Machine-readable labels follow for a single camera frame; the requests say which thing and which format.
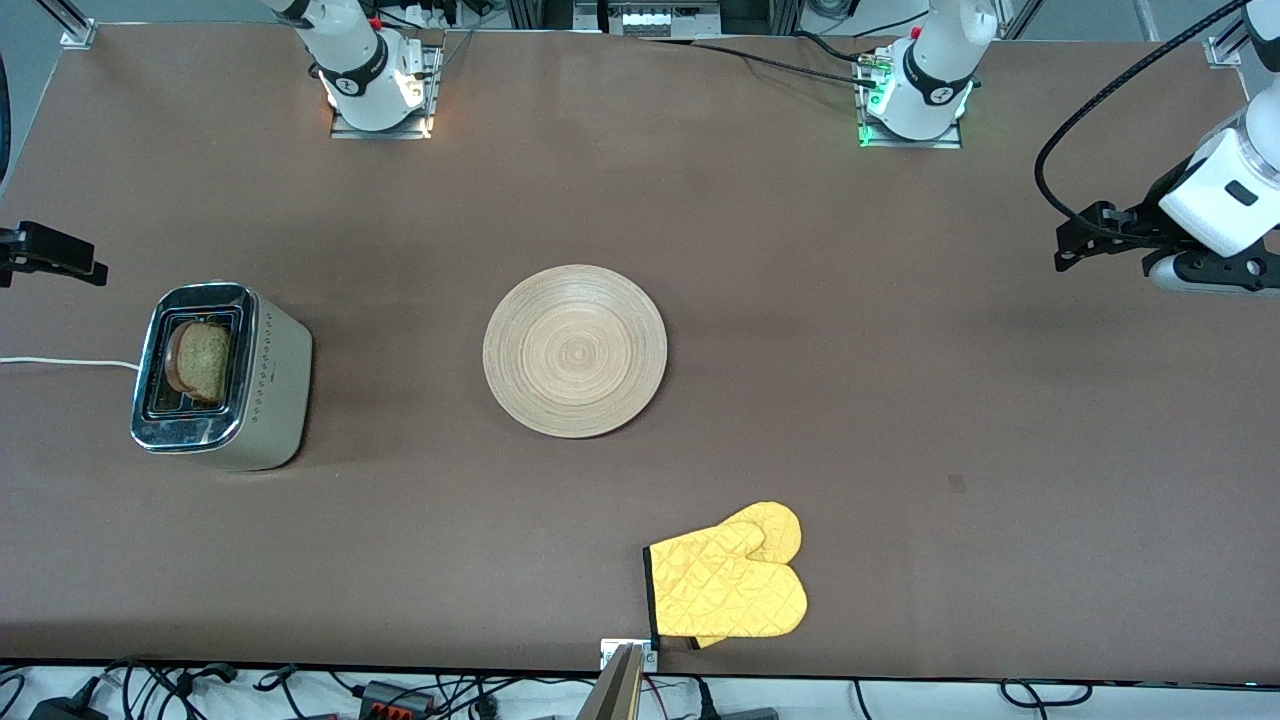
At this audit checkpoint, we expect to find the brown bread slice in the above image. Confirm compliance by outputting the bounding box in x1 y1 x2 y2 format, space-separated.
164 318 235 406

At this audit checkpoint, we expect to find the round wooden plate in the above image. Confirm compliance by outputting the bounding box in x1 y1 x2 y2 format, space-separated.
482 264 669 440

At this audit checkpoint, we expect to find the silver two-slot toaster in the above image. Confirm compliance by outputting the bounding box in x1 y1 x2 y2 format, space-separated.
130 282 314 473

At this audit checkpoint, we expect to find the yellow quilted oven mitt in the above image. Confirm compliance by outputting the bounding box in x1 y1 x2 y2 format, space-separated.
688 501 803 651
643 520 809 641

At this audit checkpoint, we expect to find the black power adaptor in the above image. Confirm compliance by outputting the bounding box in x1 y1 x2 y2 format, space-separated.
28 697 109 720

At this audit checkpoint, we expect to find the grey electronics box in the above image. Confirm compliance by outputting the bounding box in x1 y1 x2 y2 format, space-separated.
605 0 723 37

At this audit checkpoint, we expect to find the black red connector block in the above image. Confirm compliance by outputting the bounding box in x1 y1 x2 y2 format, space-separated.
358 680 437 717

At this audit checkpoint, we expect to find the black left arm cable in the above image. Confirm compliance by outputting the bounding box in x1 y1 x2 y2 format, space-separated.
1035 0 1251 241

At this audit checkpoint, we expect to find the white toaster power cable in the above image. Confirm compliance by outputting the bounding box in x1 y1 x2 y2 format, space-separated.
0 356 143 371

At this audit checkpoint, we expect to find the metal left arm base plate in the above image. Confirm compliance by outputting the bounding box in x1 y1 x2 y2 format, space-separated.
858 50 966 151

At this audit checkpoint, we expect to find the black cable on table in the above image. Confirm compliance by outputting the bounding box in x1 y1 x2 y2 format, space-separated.
640 36 881 87

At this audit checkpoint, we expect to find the black looped floor cable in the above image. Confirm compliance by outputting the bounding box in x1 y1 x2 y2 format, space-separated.
1000 680 1093 709

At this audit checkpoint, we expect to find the white post mounting bracket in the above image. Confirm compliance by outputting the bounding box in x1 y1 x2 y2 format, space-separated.
600 638 659 673

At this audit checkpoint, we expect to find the aluminium profile post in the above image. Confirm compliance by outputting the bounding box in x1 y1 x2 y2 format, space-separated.
575 643 646 720

